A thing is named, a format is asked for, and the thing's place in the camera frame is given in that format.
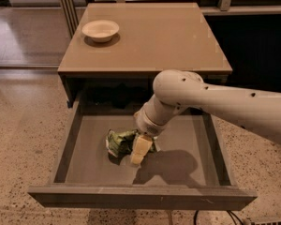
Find open grey top drawer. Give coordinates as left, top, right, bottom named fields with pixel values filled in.
left=28, top=98, right=257, bottom=211

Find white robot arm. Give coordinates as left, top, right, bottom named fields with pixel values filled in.
left=130, top=70, right=281, bottom=165

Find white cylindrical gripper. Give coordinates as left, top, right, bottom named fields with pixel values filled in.
left=130, top=95, right=186, bottom=165

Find green jalapeno chip bag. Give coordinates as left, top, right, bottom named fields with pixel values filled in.
left=106, top=129, right=143, bottom=158

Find black cables under drawer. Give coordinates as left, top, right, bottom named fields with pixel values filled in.
left=192, top=209, right=245, bottom=225

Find metal railing posts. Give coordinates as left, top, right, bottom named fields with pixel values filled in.
left=60, top=0, right=79, bottom=37

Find brown cabinet with glass top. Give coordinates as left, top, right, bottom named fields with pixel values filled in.
left=58, top=3, right=232, bottom=104

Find white ceramic bowl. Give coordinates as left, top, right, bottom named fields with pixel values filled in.
left=82, top=20, right=119, bottom=43

